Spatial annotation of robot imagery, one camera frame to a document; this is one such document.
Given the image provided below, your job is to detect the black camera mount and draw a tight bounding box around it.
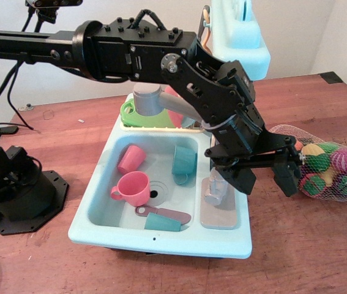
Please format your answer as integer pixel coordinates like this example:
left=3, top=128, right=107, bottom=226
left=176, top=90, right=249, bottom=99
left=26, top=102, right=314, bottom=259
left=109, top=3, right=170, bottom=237
left=25, top=0, right=83, bottom=24

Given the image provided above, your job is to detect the black cable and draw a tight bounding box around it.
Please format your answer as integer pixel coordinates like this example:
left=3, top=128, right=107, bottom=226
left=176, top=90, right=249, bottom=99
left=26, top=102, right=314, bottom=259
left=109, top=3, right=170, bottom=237
left=0, top=9, right=42, bottom=135

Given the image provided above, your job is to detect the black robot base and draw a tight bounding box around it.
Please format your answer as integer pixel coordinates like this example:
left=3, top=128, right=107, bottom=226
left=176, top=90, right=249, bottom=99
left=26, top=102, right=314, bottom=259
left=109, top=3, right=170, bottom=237
left=0, top=146, right=69, bottom=235

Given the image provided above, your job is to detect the pink toy cup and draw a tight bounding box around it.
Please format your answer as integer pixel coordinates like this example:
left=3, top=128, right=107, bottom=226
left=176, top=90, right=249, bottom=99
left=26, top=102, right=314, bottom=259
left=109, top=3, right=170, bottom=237
left=117, top=145, right=146, bottom=175

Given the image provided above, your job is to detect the black corner bracket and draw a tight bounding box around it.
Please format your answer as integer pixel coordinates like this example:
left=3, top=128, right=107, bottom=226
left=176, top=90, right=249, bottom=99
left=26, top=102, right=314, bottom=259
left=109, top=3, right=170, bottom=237
left=319, top=71, right=344, bottom=84

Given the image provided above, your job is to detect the pink toy plate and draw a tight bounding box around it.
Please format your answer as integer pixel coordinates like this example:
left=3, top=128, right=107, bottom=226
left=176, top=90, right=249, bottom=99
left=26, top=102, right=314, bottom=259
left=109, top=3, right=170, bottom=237
left=165, top=86, right=184, bottom=128

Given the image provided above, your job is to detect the green toy bowl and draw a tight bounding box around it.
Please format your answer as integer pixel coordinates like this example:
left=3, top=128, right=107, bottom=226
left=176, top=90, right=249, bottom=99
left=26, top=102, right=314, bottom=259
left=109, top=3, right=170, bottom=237
left=120, top=99, right=174, bottom=128

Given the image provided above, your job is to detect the silver toy lever handle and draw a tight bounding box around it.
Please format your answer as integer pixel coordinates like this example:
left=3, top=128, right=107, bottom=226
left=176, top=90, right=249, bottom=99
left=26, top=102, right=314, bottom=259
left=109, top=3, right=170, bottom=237
left=204, top=169, right=228, bottom=206

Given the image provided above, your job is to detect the teal toy cup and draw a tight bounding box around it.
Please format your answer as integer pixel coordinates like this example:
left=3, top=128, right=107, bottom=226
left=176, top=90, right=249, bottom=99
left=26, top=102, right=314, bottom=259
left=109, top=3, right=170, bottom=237
left=144, top=213, right=181, bottom=232

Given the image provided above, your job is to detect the light blue toy shelf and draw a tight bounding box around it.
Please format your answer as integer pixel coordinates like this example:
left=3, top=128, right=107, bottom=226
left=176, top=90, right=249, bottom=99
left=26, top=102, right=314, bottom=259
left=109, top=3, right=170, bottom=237
left=200, top=0, right=271, bottom=81

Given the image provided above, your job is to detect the mauve toy knife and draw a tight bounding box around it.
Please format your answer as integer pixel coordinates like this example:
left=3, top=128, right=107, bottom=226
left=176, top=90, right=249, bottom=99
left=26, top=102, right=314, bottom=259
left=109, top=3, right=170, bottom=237
left=135, top=205, right=192, bottom=225

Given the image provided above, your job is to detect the teal toy mug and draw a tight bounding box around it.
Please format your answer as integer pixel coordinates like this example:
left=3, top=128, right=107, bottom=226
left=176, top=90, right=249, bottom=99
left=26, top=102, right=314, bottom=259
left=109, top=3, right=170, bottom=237
left=171, top=145, right=197, bottom=185

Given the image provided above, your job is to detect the light blue toy sink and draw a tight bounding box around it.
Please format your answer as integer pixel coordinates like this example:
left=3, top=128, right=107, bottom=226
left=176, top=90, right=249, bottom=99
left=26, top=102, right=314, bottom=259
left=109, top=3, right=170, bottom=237
left=68, top=119, right=252, bottom=258

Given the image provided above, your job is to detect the pink toy mug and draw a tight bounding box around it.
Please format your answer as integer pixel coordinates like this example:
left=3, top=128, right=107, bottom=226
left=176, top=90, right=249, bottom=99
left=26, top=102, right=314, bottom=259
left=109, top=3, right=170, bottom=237
left=110, top=171, right=151, bottom=207

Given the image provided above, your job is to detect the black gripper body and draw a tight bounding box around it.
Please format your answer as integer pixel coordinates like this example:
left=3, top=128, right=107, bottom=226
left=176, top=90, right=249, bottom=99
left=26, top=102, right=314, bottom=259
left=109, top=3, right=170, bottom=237
left=204, top=124, right=302, bottom=172

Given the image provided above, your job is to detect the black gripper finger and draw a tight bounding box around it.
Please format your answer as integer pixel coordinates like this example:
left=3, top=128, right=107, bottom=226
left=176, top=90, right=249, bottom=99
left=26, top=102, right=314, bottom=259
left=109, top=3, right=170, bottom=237
left=215, top=165, right=256, bottom=195
left=272, top=163, right=300, bottom=197

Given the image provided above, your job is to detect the mesh bag of toy food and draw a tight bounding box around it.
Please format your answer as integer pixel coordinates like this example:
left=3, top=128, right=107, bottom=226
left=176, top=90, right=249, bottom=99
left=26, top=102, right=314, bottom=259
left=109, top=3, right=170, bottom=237
left=270, top=124, right=347, bottom=202

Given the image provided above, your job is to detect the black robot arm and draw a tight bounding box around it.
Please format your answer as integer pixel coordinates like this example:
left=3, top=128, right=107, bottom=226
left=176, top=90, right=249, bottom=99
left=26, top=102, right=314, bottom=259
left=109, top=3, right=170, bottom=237
left=0, top=17, right=302, bottom=196

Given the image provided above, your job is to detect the grey toy faucet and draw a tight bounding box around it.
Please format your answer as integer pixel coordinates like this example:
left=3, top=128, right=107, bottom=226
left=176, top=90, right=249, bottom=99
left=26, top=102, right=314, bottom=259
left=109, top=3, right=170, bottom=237
left=133, top=83, right=203, bottom=123

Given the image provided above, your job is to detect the small metal bolt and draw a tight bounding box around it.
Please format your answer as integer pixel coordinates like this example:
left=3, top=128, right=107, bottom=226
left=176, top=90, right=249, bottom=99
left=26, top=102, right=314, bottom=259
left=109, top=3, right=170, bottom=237
left=18, top=104, right=34, bottom=111

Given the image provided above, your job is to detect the cream dish rack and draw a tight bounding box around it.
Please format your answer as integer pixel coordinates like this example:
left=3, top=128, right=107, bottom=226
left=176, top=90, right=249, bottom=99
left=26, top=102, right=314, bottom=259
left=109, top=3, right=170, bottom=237
left=118, top=119, right=204, bottom=134

